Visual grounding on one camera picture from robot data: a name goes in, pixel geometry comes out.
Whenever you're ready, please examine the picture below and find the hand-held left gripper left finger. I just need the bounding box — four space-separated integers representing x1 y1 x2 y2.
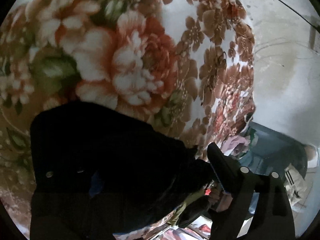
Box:
29 159 110 240

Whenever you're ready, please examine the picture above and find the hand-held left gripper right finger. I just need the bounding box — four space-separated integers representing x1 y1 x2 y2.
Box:
207 142 297 240

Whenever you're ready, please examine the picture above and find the blue and black jacket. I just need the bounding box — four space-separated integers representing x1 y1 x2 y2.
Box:
29 101 218 240

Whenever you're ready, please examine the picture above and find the pink cloth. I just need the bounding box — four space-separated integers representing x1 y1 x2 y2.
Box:
221 135 250 157

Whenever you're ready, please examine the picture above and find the blue mesh net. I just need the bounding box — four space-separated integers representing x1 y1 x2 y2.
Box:
240 121 310 180

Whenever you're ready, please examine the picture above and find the white striped jacket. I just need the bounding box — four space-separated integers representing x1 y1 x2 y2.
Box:
284 167 309 205

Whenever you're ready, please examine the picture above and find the floral blanket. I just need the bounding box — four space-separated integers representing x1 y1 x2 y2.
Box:
0 0 257 240

